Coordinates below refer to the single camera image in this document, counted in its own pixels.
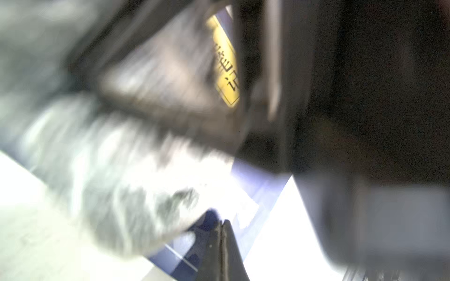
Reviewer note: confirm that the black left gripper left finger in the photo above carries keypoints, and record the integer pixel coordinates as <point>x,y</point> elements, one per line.
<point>210,268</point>

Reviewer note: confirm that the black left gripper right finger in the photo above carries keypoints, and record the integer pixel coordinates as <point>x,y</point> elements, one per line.
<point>232,266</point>

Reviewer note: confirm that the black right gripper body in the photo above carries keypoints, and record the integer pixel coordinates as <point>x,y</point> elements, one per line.
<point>353,99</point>

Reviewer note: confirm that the blue book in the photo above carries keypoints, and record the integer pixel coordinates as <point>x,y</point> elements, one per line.
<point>247,204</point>

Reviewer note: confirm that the grey patterned cloth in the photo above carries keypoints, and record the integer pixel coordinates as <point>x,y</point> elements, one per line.
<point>121,156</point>

